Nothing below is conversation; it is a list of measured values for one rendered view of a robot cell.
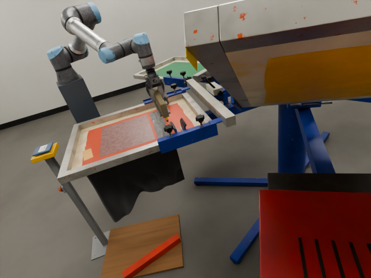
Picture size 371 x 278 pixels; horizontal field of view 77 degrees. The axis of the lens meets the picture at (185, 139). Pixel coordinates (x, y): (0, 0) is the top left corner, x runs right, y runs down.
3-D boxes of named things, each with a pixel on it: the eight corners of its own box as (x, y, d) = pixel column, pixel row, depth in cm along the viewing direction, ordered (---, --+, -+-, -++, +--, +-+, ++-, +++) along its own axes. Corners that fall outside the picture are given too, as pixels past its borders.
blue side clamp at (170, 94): (146, 111, 160) (143, 102, 157) (146, 108, 164) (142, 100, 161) (187, 99, 164) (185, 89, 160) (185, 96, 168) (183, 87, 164)
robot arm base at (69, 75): (58, 81, 176) (51, 68, 171) (78, 75, 181) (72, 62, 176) (59, 85, 164) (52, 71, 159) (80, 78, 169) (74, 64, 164)
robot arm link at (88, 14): (60, 52, 172) (69, 0, 127) (78, 46, 180) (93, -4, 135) (70, 66, 173) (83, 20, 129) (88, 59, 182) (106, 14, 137)
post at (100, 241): (91, 260, 180) (19, 166, 129) (93, 236, 199) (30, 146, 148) (118, 250, 183) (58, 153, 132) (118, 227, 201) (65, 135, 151)
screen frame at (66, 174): (61, 184, 108) (56, 178, 106) (76, 129, 157) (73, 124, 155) (217, 131, 118) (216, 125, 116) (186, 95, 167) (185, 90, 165)
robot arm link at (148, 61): (154, 55, 118) (138, 59, 117) (156, 64, 121) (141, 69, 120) (151, 53, 125) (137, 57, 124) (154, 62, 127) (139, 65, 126)
